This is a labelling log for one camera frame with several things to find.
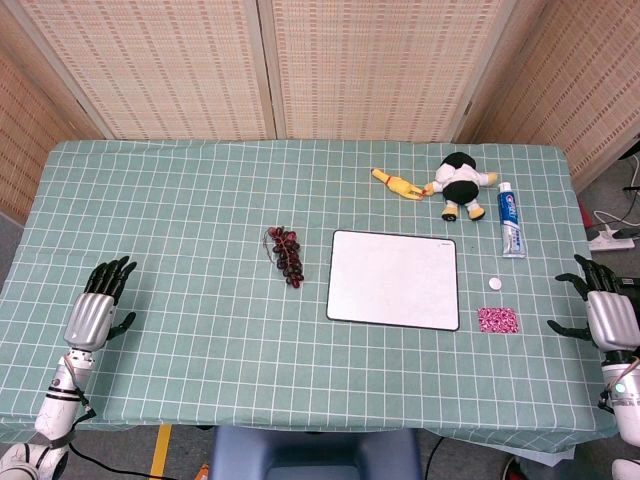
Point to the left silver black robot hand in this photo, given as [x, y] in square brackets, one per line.
[91, 312]

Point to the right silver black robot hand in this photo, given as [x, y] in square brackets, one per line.
[609, 315]

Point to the pink patterned rectangular card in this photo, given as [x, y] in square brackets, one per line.
[497, 320]

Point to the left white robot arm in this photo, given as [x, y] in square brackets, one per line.
[55, 400]

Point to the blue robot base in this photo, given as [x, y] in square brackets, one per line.
[315, 454]

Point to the white power strip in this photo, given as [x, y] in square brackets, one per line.
[611, 241]

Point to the small white round cap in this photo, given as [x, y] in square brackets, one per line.
[495, 283]

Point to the blue white toothpaste tube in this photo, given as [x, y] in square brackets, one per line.
[511, 220]

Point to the black white plush doll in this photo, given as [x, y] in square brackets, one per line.
[462, 182]

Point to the dark red grape bunch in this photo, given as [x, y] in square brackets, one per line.
[286, 254]

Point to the green checked tablecloth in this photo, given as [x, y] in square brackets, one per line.
[300, 280]

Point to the white mat with black edge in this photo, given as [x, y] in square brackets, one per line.
[393, 280]

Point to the yellow rubber chicken toy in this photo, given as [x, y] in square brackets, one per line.
[397, 184]

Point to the woven bamboo folding screen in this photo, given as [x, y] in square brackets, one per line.
[320, 70]

